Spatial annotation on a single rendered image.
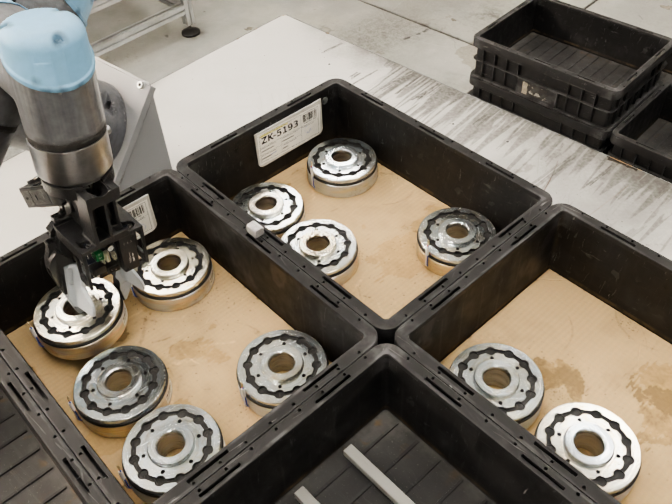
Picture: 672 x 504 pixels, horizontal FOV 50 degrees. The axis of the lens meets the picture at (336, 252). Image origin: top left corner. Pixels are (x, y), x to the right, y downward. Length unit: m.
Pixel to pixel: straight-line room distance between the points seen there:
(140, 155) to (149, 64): 1.91
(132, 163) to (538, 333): 0.68
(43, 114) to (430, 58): 2.39
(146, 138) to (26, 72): 0.53
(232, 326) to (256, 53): 0.88
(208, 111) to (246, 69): 0.16
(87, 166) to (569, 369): 0.56
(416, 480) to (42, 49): 0.54
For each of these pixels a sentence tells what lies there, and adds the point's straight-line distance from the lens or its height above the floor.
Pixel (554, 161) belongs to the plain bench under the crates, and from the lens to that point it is 1.35.
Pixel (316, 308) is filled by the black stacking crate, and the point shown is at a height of 0.91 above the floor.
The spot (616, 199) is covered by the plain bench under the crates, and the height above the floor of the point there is 0.70.
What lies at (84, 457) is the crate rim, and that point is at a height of 0.93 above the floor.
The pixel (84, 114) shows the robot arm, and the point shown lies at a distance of 0.71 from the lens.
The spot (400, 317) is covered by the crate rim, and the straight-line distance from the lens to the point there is 0.76.
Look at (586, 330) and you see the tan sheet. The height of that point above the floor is 0.83.
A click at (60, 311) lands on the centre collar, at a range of 0.90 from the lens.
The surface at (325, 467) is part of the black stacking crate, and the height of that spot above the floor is 0.83.
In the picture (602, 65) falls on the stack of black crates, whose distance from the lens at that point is 2.06.
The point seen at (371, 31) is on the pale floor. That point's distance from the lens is 3.17.
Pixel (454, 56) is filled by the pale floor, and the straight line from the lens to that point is 3.00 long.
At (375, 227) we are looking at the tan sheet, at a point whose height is 0.83.
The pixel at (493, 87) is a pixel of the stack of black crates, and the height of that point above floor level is 0.48.
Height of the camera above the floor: 1.52
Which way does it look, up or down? 46 degrees down
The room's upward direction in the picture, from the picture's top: 3 degrees counter-clockwise
